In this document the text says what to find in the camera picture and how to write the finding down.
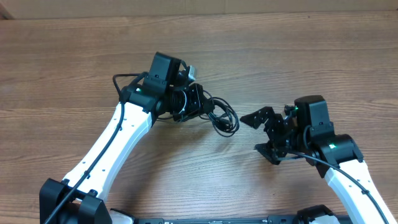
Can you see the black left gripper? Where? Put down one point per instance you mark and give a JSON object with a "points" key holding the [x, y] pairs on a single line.
{"points": [[199, 101]]}

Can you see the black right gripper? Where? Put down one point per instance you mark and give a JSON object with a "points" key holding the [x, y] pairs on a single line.
{"points": [[275, 122]]}

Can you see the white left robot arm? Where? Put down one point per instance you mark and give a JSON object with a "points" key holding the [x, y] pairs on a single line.
{"points": [[81, 196]]}

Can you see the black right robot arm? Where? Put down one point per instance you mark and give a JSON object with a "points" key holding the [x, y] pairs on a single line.
{"points": [[340, 162]]}

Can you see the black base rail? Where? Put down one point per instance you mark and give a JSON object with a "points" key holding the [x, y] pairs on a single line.
{"points": [[217, 221]]}

